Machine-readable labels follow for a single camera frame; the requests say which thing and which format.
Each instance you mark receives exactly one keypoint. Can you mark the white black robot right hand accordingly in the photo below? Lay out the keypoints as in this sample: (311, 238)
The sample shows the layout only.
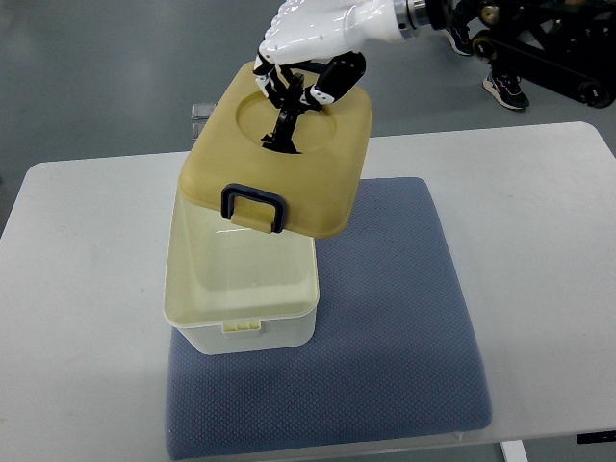
(304, 31)

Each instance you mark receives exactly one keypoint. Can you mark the yellow storage box lid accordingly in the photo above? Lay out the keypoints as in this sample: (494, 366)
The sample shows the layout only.
(310, 192)

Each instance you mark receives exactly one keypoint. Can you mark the white storage box base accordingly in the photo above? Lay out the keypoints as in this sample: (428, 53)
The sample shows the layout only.
(233, 289)

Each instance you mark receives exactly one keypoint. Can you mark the black sneaker far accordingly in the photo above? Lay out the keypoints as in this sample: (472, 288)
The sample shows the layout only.
(459, 39)

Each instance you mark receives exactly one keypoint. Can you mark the black white sneaker near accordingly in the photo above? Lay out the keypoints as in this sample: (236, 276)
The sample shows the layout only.
(506, 90)

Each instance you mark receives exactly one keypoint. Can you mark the blue grey fabric mat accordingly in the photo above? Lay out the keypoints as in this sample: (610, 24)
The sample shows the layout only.
(394, 353)

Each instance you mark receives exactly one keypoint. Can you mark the white table leg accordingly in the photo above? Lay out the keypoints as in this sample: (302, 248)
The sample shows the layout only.
(513, 451)

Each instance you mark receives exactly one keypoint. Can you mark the black table bracket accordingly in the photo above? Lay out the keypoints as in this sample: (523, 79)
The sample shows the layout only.
(596, 437)

